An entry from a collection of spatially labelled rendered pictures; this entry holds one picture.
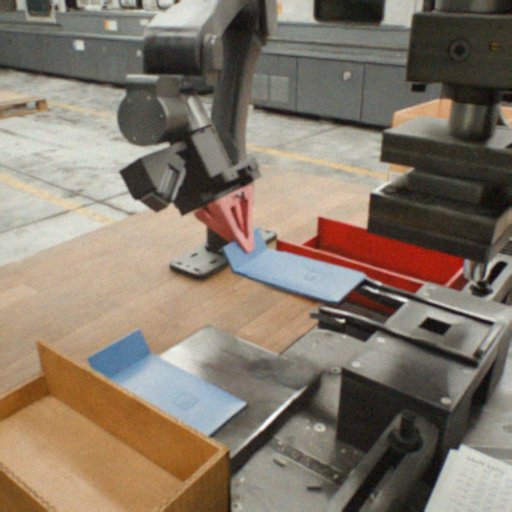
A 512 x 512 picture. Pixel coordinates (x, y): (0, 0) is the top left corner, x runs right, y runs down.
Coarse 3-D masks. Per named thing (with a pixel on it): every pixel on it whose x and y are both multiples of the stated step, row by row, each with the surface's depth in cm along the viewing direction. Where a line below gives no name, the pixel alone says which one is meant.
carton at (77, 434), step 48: (48, 384) 59; (96, 384) 52; (0, 432) 54; (48, 432) 54; (96, 432) 54; (144, 432) 50; (192, 432) 45; (0, 480) 43; (48, 480) 49; (96, 480) 49; (144, 480) 49; (192, 480) 41
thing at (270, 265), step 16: (256, 240) 71; (240, 256) 68; (256, 256) 70; (272, 256) 70; (288, 256) 69; (240, 272) 66; (256, 272) 66; (272, 272) 66; (288, 272) 66; (304, 272) 66; (320, 272) 65; (336, 272) 65; (352, 272) 65; (304, 288) 62; (320, 288) 62; (336, 288) 62; (352, 288) 62
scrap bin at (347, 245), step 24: (312, 240) 90; (336, 240) 90; (360, 240) 87; (384, 240) 84; (336, 264) 77; (360, 264) 75; (384, 264) 86; (408, 264) 83; (432, 264) 81; (456, 264) 79; (408, 288) 71; (456, 288) 72; (384, 312) 75
